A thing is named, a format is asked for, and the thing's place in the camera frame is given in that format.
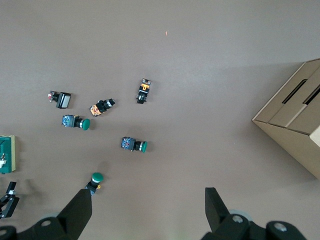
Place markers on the brown table cover sheet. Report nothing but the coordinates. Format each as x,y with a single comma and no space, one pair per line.
200,100

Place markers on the black selector switch orange block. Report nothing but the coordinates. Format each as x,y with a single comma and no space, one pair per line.
143,90
100,108

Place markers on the green load switch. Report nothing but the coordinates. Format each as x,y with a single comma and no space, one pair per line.
7,150

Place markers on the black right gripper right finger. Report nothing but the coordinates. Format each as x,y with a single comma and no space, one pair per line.
225,225

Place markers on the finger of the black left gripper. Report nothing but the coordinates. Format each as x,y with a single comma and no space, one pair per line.
11,207

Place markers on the green push button blue block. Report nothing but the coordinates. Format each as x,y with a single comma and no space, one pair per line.
97,177
131,144
75,122

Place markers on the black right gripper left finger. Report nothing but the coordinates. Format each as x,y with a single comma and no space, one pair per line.
67,222

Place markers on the brown cardboard box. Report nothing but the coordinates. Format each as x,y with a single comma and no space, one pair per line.
295,130

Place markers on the black red push button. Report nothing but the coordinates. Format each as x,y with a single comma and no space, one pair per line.
63,100

